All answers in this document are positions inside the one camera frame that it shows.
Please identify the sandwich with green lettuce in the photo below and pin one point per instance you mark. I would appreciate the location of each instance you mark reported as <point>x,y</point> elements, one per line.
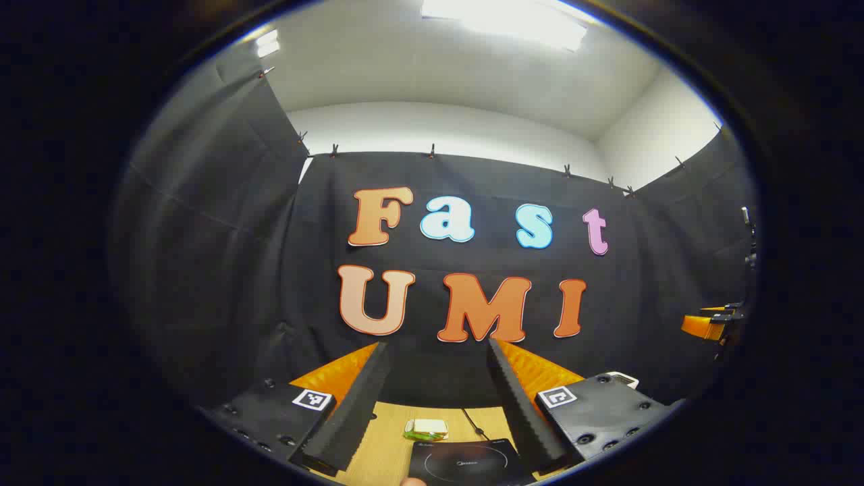
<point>426,429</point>

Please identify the black induction cooktop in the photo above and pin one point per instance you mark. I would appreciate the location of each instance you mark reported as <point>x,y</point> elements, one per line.
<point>466,462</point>

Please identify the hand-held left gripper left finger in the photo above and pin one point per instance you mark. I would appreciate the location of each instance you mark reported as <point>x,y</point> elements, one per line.
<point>358,412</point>

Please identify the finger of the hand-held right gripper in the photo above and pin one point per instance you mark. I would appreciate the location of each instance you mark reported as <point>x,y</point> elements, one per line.
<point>702,326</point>

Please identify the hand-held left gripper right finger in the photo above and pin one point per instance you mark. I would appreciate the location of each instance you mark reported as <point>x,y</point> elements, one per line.
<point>523,412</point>

